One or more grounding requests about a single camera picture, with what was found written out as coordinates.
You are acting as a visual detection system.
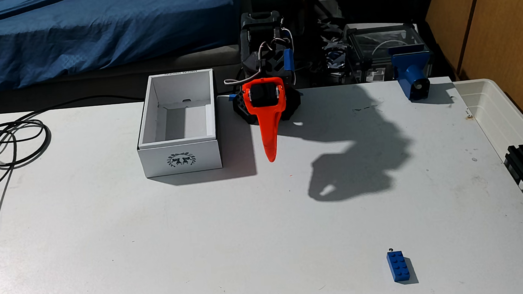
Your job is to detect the blue toy brick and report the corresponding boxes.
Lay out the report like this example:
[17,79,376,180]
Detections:
[386,250,412,283]

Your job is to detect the white cardboard box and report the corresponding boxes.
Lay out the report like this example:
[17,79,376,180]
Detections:
[132,68,223,179]

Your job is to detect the dark machine with fan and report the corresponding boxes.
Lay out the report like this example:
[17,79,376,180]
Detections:
[313,0,352,86]

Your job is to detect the blue bed sheet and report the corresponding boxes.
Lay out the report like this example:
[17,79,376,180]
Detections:
[0,0,245,96]

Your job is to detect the white plastic bin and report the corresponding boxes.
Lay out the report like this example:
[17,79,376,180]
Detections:
[454,76,523,181]

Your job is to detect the wooden cabinet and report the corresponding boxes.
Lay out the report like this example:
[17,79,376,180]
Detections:
[424,0,523,156]

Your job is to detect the grey bed frame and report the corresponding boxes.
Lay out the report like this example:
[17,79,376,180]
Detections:
[0,44,246,114]

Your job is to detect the clear acrylic enclosure box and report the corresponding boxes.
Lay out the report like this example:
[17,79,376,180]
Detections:
[342,18,428,85]

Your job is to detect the blue printed clamp mount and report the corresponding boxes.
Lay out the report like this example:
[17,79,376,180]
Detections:
[389,45,435,103]

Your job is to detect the long black cable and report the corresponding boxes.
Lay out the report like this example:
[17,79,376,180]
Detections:
[0,92,155,267]

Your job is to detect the black coiled cable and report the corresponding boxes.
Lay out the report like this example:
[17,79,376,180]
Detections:
[0,117,54,171]

